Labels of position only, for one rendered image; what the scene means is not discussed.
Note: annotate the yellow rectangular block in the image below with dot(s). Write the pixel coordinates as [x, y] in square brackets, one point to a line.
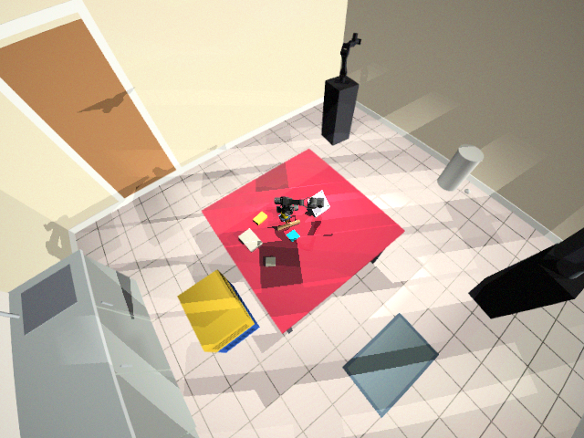
[260, 218]

